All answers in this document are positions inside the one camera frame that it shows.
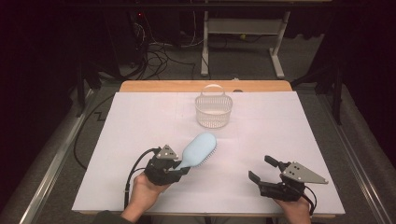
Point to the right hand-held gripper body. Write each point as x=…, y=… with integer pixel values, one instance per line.
x=289, y=186

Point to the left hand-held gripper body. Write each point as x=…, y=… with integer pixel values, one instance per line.
x=158, y=172

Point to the light blue hairbrush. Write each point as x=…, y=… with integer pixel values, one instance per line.
x=199, y=149

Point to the white plastic mesh basket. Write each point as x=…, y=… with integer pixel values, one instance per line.
x=213, y=109

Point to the person's left hand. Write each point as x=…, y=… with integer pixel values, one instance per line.
x=146, y=193

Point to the person's right hand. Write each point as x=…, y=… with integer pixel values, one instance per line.
x=295, y=211

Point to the white table cover sheet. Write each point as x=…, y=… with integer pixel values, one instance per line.
x=249, y=143

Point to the black metal stand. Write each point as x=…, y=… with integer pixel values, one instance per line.
x=81, y=87
x=336, y=93

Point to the aluminium floor rail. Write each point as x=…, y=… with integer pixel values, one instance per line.
x=358, y=155
x=59, y=155

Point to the white metal desk frame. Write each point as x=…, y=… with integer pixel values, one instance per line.
x=246, y=26

